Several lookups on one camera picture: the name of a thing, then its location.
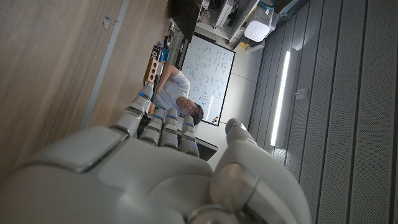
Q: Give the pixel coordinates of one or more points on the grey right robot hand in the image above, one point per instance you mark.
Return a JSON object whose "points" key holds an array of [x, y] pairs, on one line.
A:
{"points": [[140, 186]]}

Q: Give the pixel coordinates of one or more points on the person in white t-shirt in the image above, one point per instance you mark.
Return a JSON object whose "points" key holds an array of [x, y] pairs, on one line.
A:
{"points": [[174, 90]]}

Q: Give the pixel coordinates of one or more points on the wooden block with holes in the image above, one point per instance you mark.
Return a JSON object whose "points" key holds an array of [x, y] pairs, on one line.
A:
{"points": [[152, 70]]}

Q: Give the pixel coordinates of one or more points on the whiteboard with writing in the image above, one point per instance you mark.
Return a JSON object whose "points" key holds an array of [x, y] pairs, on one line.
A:
{"points": [[208, 74]]}

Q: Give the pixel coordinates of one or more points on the blue round object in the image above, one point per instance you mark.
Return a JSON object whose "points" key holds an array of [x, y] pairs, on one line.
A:
{"points": [[164, 55]]}

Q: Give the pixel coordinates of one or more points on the black box white letters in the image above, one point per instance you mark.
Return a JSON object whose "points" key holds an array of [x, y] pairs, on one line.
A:
{"points": [[155, 52]]}

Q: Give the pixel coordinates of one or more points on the clear drinking glass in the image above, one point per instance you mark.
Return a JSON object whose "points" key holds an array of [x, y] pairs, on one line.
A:
{"points": [[176, 37]]}

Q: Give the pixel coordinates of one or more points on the ceiling light strip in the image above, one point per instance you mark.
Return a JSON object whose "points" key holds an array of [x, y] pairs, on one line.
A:
{"points": [[280, 99]]}

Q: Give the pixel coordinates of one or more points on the white shelf cabinet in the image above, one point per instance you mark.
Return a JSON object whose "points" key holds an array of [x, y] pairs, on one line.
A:
{"points": [[224, 15]]}

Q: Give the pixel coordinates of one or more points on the white rounded appliance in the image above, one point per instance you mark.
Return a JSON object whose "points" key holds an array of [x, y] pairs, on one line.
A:
{"points": [[256, 29]]}

